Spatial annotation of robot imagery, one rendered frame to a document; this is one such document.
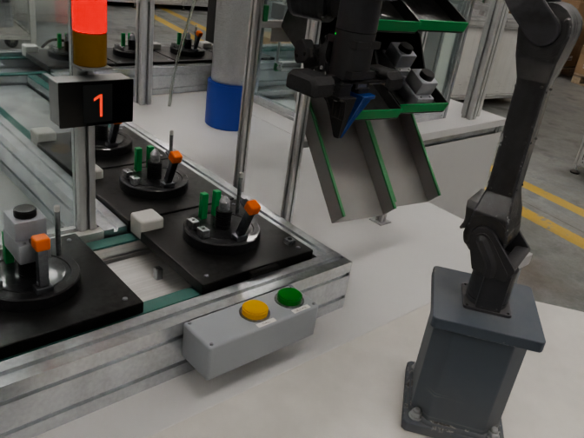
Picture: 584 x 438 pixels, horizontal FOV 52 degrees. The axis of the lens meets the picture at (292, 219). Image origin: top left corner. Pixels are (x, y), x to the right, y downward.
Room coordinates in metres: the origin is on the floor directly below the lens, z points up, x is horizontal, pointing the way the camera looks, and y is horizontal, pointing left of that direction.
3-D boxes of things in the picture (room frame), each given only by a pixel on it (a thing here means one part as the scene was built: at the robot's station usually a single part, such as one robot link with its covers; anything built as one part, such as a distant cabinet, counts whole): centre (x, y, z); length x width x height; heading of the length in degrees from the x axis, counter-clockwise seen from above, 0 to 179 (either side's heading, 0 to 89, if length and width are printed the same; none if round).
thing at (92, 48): (0.92, 0.34, 1.28); 0.05 x 0.05 x 0.05
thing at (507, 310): (0.73, -0.29, 1.09); 0.07 x 0.07 x 0.06; 81
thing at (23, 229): (0.74, 0.38, 1.06); 0.08 x 0.04 x 0.07; 45
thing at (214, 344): (0.76, 0.04, 0.93); 0.21 x 0.07 x 0.06; 135
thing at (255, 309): (0.76, 0.04, 0.96); 0.04 x 0.04 x 0.02
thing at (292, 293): (0.81, -0.01, 0.96); 0.04 x 0.04 x 0.02
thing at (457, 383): (0.73, -0.29, 0.96); 0.15 x 0.15 x 0.20; 81
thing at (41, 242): (0.70, 0.34, 1.04); 0.04 x 0.02 x 0.08; 45
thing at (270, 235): (0.97, 0.12, 1.01); 0.24 x 0.24 x 0.13; 45
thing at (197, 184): (1.14, 0.30, 1.01); 0.24 x 0.24 x 0.13; 45
